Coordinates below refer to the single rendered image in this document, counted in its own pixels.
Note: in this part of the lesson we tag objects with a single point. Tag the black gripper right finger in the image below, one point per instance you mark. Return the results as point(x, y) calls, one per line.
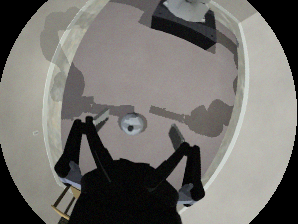
point(192, 189)

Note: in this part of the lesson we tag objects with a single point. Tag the grey dome bell body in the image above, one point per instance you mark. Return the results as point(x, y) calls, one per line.
point(132, 121)

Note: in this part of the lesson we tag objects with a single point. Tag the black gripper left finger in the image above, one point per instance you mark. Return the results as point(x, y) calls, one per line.
point(67, 167)

